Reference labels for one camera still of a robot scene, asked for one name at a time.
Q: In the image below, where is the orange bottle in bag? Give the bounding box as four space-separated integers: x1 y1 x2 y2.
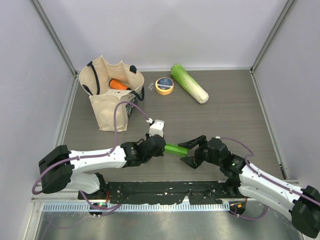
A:
108 78 131 90

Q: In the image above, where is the yellow masking tape roll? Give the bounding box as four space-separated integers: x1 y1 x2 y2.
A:
155 77 174 96

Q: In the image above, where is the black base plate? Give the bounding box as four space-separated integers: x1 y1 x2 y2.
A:
86 180 246 205

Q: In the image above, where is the white slotted cable duct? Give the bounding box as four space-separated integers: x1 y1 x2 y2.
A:
42 201 230 213

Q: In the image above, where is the napa cabbage toy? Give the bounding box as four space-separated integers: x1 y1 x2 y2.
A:
171 64 209 104

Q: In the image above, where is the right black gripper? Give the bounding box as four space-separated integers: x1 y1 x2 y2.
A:
178 135 222 169

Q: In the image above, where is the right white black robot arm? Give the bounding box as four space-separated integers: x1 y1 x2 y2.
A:
179 135 320 239

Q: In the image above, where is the beige canvas tote bag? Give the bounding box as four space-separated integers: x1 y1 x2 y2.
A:
79 56 145 132

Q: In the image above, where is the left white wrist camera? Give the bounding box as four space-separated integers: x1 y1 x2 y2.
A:
146 118 165 138

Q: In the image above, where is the aluminium frame rail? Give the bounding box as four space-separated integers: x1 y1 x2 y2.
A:
31 190 78 202

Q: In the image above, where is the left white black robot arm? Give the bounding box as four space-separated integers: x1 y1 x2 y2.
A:
36 134 166 200

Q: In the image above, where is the green paper box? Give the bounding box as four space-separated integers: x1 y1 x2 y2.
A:
164 143 188 157

